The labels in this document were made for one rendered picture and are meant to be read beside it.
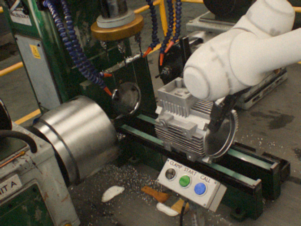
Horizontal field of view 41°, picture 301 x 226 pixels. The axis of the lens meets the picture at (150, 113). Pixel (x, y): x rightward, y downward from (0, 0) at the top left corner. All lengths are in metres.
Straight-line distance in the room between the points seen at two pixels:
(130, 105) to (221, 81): 0.87
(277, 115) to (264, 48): 1.02
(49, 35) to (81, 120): 0.37
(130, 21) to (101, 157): 0.45
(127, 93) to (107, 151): 0.35
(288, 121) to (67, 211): 0.93
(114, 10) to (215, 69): 0.66
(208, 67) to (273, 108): 1.06
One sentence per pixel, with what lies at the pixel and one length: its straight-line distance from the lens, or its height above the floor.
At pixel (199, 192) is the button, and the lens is 1.00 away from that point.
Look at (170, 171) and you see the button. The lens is 1.06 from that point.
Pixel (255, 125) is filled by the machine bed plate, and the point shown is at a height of 0.80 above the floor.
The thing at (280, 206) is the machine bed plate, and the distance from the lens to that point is 1.34.
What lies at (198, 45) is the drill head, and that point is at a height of 1.15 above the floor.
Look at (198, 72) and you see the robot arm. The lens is 0.75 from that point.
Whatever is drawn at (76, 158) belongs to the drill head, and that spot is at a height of 1.07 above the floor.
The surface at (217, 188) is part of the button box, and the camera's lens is 1.00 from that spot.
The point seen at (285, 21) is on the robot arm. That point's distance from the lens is 0.88.
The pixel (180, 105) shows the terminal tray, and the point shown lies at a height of 1.11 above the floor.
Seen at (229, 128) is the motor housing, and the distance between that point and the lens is 1.34.
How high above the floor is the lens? 1.73
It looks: 30 degrees down
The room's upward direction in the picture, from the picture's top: 12 degrees counter-clockwise
